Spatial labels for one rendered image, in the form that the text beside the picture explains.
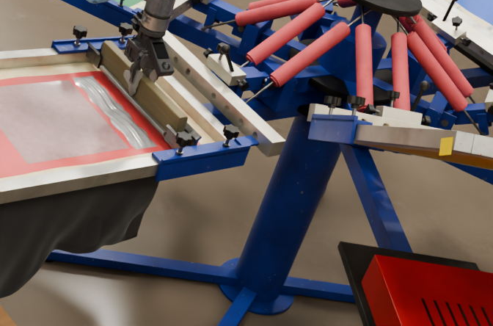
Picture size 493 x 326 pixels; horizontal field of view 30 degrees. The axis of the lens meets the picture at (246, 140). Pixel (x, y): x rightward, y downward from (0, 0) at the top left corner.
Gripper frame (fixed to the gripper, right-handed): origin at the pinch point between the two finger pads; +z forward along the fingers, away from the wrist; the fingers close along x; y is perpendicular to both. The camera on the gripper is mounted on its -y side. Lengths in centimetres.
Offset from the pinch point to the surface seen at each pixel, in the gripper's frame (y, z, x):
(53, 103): 6.5, 5.3, 23.1
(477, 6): 9, -17, -160
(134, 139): -14.6, 4.7, 9.6
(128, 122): -7.2, 4.5, 7.2
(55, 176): -27.2, 1.9, 40.9
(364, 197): -48, 11, -53
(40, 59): 25.5, 3.2, 17.6
